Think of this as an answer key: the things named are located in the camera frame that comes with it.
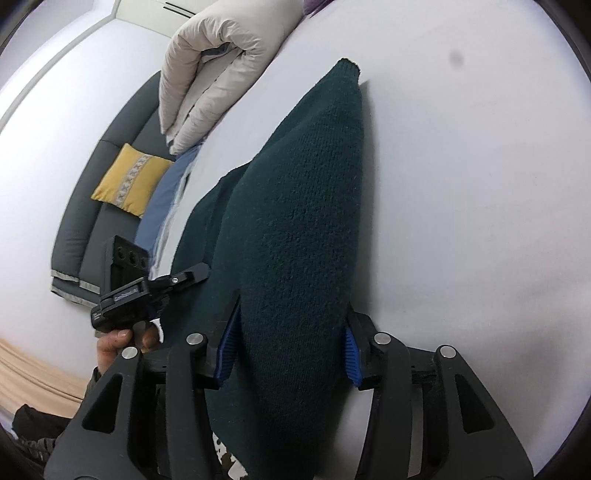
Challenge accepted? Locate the person's dark clothing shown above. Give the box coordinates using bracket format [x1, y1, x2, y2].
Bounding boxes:
[10, 404, 71, 464]

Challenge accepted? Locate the person's left hand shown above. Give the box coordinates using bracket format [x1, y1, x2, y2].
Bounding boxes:
[95, 319, 163, 371]

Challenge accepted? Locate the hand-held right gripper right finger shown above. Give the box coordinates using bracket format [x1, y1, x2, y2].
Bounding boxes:
[344, 308, 535, 480]

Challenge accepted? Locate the black and white printed cloth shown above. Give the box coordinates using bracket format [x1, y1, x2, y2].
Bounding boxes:
[211, 431, 253, 480]

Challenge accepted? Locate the cream wardrobe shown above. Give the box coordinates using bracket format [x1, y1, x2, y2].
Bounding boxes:
[113, 0, 204, 22]

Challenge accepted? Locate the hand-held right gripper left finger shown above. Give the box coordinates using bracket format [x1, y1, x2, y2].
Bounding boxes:
[44, 295, 243, 480]

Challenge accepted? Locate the person's left forearm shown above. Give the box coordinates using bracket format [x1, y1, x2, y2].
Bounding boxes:
[82, 364, 104, 400]

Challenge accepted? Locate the yellow patterned pillow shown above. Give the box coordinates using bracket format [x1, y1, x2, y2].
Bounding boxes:
[90, 143, 174, 219]

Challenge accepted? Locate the white bed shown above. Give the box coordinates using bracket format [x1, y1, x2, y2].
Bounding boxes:
[152, 0, 588, 480]

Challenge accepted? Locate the dark green knit sweater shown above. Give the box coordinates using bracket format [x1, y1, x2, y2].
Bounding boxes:
[168, 58, 365, 480]

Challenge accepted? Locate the blue and cream quilt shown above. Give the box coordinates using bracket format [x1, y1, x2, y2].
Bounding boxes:
[134, 145, 204, 278]

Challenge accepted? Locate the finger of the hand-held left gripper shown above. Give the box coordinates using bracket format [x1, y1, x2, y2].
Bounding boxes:
[157, 262, 211, 292]

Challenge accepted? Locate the beige folded duvet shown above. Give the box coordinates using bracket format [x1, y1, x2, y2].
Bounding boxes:
[158, 0, 319, 155]

